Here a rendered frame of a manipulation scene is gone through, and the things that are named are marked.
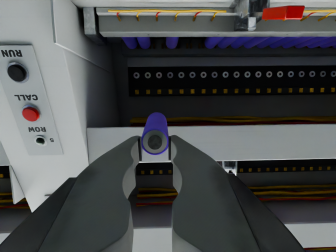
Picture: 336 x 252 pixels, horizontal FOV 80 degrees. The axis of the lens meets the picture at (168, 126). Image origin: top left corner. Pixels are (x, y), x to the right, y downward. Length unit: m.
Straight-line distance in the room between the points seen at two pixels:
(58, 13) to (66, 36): 0.02
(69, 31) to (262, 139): 0.25
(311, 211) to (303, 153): 0.27
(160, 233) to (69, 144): 0.21
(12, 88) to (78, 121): 0.07
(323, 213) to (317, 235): 0.11
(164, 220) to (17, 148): 0.29
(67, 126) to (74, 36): 0.10
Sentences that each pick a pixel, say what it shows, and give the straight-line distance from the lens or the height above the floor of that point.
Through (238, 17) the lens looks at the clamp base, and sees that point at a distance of 0.24.
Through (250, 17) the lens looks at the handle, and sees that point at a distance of 0.23.
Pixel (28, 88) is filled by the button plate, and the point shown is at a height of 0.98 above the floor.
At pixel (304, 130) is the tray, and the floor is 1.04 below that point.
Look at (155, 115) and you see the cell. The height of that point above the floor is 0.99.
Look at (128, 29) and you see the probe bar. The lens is 0.25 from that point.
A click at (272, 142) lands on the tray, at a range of 0.29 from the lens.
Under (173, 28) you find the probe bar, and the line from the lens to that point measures 0.25.
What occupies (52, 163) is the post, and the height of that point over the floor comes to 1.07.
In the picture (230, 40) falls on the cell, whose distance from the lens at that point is 0.31.
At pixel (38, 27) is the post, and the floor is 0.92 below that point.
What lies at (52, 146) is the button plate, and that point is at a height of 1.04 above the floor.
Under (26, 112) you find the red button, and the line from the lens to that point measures 0.26.
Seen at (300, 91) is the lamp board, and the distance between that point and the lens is 0.46.
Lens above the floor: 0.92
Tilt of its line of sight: 27 degrees up
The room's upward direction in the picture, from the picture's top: 180 degrees counter-clockwise
